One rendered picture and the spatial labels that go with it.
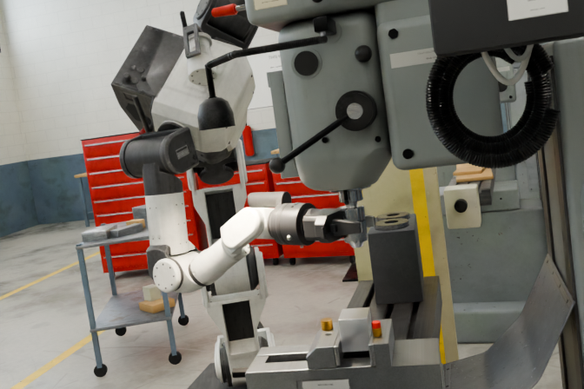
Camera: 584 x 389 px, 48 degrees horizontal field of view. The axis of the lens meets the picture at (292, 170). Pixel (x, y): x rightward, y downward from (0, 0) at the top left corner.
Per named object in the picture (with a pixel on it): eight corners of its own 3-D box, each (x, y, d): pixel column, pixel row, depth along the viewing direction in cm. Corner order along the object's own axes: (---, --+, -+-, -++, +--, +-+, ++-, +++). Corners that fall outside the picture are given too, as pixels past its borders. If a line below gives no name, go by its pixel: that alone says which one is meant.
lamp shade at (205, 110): (195, 130, 131) (190, 100, 130) (228, 126, 134) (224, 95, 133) (204, 130, 124) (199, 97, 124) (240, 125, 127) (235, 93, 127)
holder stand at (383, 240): (375, 305, 166) (366, 228, 164) (381, 280, 188) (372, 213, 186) (423, 301, 164) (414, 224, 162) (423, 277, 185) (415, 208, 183)
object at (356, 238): (369, 236, 130) (366, 207, 129) (367, 242, 125) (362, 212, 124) (346, 239, 131) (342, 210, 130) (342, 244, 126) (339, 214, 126)
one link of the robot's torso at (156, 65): (125, 165, 184) (90, 95, 152) (176, 73, 198) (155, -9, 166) (222, 199, 179) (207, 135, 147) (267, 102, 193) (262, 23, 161)
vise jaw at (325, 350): (308, 369, 114) (304, 348, 114) (318, 343, 126) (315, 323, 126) (341, 367, 113) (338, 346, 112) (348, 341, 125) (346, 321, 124)
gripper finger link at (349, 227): (362, 235, 124) (335, 234, 128) (361, 219, 124) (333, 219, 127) (358, 237, 123) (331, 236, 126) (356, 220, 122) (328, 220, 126)
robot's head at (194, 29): (195, 75, 155) (180, 59, 148) (192, 47, 159) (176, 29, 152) (219, 68, 154) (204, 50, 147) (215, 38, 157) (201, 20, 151)
